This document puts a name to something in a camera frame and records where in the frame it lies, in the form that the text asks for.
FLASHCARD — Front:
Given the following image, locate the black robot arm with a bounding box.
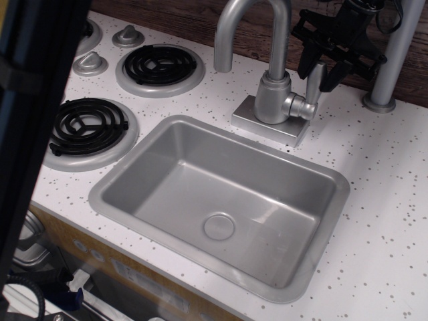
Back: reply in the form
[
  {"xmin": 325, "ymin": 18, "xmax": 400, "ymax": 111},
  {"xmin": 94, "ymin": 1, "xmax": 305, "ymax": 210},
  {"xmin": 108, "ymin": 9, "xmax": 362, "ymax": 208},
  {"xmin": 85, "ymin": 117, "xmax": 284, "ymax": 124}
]
[{"xmin": 292, "ymin": 1, "xmax": 387, "ymax": 92}]

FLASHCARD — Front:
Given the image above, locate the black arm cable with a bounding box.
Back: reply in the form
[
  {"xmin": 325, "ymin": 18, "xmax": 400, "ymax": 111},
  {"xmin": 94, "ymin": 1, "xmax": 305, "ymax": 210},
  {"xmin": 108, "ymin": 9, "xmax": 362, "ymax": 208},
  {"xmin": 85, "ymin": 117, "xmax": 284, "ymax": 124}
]
[{"xmin": 376, "ymin": 0, "xmax": 404, "ymax": 35}]

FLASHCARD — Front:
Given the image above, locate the black cable foreground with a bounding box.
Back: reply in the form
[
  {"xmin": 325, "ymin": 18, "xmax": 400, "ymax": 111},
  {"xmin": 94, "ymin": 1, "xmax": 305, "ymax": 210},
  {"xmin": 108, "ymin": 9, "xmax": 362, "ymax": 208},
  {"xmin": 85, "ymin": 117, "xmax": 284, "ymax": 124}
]
[{"xmin": 6, "ymin": 275, "xmax": 45, "ymax": 320}]

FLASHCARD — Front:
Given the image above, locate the stove burner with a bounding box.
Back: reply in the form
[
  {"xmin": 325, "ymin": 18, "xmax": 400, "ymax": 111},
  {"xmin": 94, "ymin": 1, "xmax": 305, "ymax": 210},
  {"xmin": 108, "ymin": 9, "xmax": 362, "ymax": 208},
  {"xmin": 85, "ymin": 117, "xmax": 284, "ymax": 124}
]
[
  {"xmin": 115, "ymin": 44, "xmax": 205, "ymax": 98},
  {"xmin": 43, "ymin": 98, "xmax": 139, "ymax": 172},
  {"xmin": 76, "ymin": 19, "xmax": 102, "ymax": 56}
]

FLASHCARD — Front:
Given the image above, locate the silver knob top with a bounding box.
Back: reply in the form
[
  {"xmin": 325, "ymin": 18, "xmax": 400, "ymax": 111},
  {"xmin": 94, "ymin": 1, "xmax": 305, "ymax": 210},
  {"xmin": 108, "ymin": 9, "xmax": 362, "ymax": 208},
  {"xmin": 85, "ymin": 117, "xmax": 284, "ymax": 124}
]
[{"xmin": 112, "ymin": 25, "xmax": 144, "ymax": 48}]

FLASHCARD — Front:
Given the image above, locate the back right stove burner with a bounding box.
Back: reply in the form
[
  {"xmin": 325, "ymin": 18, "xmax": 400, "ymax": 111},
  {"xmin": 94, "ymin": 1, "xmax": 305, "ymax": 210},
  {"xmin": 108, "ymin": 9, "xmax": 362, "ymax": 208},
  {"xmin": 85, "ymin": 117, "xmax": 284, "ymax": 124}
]
[{"xmin": 115, "ymin": 44, "xmax": 205, "ymax": 98}]

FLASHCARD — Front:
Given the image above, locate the grey vertical support pole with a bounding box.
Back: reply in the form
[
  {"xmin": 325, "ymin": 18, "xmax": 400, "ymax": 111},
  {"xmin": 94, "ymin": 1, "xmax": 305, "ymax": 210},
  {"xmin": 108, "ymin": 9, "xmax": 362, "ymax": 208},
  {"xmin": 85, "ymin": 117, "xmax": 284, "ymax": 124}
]
[{"xmin": 362, "ymin": 1, "xmax": 425, "ymax": 114}]

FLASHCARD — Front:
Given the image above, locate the silver faucet lever handle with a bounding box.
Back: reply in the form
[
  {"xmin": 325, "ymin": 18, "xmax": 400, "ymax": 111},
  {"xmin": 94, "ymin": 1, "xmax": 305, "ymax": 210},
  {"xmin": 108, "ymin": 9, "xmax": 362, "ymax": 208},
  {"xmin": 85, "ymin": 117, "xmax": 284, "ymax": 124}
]
[{"xmin": 282, "ymin": 61, "xmax": 327, "ymax": 121}]

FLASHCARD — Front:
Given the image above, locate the silver knob middle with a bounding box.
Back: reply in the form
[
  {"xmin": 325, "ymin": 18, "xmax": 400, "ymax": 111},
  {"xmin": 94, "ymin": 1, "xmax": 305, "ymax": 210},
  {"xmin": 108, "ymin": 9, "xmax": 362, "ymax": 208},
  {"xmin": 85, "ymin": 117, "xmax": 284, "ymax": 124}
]
[{"xmin": 72, "ymin": 51, "xmax": 108, "ymax": 77}]

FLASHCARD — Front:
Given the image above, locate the front stove burner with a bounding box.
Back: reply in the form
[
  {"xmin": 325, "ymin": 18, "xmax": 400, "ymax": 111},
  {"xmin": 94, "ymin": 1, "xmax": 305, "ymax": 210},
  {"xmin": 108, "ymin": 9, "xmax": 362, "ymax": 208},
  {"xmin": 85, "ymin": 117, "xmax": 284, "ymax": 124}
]
[{"xmin": 43, "ymin": 98, "xmax": 139, "ymax": 172}]

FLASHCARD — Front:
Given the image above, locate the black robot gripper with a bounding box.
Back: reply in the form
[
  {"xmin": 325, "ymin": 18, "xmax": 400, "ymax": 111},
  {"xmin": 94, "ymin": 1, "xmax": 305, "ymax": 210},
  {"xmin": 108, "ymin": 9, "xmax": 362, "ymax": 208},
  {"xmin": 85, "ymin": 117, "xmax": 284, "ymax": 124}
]
[{"xmin": 292, "ymin": 5, "xmax": 387, "ymax": 92}]

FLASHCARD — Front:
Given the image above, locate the silver gooseneck faucet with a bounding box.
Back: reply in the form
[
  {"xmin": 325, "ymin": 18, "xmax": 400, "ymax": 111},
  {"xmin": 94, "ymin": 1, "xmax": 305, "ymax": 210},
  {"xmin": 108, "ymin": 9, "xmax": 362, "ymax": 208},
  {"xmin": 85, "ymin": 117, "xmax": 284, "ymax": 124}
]
[{"xmin": 213, "ymin": 1, "xmax": 316, "ymax": 147}]

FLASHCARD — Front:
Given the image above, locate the grey plastic sink basin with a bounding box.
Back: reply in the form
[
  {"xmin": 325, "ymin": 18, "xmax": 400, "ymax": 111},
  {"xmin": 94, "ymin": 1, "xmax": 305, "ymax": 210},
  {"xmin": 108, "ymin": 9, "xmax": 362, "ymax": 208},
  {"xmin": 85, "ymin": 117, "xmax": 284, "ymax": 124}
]
[{"xmin": 88, "ymin": 115, "xmax": 350, "ymax": 304}]

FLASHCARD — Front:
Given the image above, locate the back left stove burner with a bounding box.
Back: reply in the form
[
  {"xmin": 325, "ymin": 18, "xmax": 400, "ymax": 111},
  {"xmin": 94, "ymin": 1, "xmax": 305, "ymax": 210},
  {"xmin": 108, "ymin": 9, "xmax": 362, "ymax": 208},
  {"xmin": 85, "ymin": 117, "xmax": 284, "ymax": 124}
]
[{"xmin": 76, "ymin": 19, "xmax": 102, "ymax": 56}]

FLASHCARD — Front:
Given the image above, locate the silver oven dial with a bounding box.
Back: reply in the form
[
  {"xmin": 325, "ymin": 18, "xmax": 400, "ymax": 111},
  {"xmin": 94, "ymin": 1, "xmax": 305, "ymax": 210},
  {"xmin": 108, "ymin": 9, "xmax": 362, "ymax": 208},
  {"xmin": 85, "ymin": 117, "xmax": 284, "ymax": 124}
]
[{"xmin": 17, "ymin": 210, "xmax": 45, "ymax": 251}]

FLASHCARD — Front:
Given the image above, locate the silver knob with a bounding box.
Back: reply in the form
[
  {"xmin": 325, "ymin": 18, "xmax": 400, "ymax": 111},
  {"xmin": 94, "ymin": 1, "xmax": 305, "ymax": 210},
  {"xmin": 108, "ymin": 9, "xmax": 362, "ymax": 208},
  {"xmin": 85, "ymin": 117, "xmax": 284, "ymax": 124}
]
[
  {"xmin": 72, "ymin": 51, "xmax": 108, "ymax": 77},
  {"xmin": 112, "ymin": 25, "xmax": 144, "ymax": 48}
]

